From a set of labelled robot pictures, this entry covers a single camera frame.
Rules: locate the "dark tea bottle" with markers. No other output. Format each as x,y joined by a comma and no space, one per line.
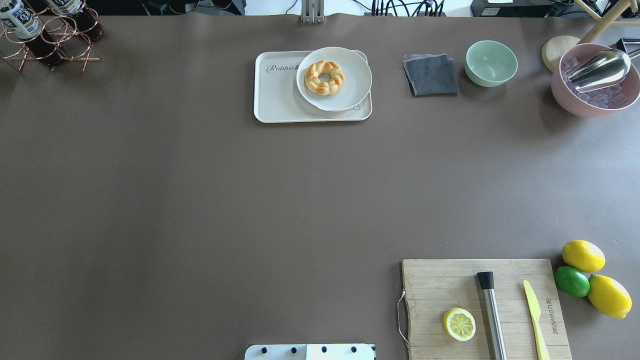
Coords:
26,27
76,12

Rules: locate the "cream serving tray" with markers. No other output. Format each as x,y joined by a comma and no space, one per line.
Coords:
277,98

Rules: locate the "white round plate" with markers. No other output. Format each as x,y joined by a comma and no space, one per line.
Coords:
358,79

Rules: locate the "grey folded cloth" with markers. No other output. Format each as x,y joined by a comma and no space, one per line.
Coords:
430,74

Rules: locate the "bamboo cutting board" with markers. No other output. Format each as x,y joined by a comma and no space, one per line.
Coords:
434,286

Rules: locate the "lemon half slice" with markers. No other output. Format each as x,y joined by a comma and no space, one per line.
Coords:
459,324

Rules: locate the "green ceramic bowl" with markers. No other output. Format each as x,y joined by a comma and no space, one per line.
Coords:
489,63

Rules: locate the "black box with label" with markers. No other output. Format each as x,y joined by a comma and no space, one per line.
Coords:
511,8

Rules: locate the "steel muddler black tip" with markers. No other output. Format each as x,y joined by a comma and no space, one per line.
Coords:
487,286

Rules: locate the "yellow plastic knife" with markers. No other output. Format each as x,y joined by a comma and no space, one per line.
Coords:
535,314

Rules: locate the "round wooden coaster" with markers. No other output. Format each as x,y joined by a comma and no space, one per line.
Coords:
555,47

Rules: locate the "green lime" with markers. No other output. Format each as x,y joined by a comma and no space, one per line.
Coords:
572,281

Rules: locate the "upper yellow lemon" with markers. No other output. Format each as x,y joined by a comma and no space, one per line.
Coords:
583,255

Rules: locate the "yellow lemon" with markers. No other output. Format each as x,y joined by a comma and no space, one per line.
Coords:
583,255
609,296

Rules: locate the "pink ice bucket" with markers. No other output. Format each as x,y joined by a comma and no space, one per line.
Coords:
622,96

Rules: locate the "metal ice scoop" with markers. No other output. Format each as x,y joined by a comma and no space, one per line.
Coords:
606,68

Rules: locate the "lower yellow lemon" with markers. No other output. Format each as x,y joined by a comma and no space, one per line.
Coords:
609,296

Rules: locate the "wooden stand legs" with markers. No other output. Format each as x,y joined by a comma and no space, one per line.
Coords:
610,19

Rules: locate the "braided ring donut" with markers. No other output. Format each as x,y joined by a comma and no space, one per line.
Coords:
324,78

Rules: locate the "aluminium frame post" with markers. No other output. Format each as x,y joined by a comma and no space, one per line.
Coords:
312,11

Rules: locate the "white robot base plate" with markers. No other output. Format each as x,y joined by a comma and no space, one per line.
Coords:
311,351

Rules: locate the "copper wire bottle rack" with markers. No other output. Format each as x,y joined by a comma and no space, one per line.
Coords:
73,46

